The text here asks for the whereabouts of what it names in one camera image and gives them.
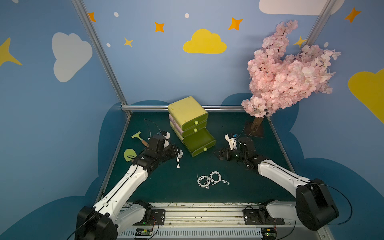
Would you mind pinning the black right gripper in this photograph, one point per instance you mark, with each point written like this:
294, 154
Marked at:
226, 153

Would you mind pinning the yellow-green drawer cabinet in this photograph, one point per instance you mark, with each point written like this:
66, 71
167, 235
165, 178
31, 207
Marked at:
189, 121

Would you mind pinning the pink blossom artificial tree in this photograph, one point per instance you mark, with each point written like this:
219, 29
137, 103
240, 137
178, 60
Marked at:
279, 81

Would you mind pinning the round green spatula wooden handle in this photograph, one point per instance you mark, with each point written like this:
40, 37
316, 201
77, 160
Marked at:
129, 155

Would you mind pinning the aluminium frame post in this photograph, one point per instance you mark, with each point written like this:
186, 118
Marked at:
91, 31
320, 22

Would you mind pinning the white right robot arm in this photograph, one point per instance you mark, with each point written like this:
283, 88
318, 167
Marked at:
314, 205

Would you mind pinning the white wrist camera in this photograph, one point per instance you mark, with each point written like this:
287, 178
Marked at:
232, 141
167, 137

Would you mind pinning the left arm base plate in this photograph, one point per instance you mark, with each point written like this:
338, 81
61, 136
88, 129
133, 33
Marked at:
151, 217

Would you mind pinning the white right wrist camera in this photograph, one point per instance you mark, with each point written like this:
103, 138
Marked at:
232, 141

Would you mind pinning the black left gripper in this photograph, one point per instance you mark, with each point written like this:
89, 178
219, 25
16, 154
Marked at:
173, 151

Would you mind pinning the aluminium right frame post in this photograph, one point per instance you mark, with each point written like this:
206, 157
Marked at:
320, 22

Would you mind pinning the aluminium front rail platform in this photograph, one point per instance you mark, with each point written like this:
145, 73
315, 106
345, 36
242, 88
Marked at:
210, 221

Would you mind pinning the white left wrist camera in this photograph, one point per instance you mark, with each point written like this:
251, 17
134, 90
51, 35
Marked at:
167, 137

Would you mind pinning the aluminium back frame rail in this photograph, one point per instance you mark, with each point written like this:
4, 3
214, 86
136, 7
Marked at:
144, 108

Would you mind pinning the white wired earphones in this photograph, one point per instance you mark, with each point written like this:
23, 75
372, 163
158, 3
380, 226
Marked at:
204, 181
179, 156
216, 178

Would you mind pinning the aluminium left frame post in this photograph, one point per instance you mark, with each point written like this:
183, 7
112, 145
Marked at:
91, 31

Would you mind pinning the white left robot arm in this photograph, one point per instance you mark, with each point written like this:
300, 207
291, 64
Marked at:
105, 220

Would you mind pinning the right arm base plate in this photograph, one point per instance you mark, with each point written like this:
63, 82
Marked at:
257, 217

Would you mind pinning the green scraper with wooden handle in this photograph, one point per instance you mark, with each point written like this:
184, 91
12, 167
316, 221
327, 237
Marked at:
138, 136

